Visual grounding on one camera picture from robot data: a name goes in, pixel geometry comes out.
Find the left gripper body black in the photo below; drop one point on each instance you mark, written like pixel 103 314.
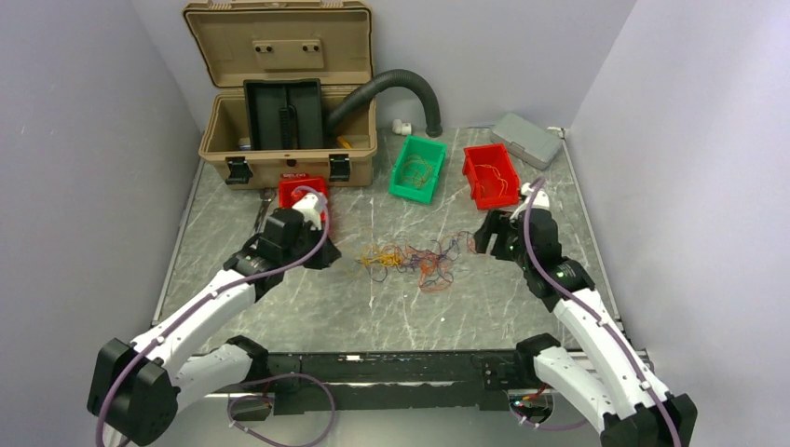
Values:
pixel 308 241

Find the red plastic bin left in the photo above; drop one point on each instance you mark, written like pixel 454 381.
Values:
pixel 293 190

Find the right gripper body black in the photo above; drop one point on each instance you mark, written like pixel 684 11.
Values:
pixel 505 245

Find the red plastic bin right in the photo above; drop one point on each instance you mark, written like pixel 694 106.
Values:
pixel 493 180

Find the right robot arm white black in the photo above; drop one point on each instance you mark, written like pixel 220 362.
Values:
pixel 622 399

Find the white pipe fitting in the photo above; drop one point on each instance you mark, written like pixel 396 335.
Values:
pixel 401 128

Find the red plastic bin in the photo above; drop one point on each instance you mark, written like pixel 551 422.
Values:
pixel 293 190
pixel 493 180

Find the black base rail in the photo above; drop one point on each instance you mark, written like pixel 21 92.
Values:
pixel 487 380

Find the tan plastic toolbox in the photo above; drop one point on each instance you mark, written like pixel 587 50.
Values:
pixel 280 68

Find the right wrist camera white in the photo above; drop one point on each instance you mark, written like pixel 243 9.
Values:
pixel 538 198

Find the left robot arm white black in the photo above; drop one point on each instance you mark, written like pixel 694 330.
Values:
pixel 138 387

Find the silver wrench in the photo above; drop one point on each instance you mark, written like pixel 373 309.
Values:
pixel 266 196

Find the black toolbox tray insert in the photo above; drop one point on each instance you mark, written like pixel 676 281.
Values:
pixel 284 115

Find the grey plastic case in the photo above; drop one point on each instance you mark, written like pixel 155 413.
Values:
pixel 526 141

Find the green plastic bin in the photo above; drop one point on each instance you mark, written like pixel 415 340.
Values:
pixel 416 172

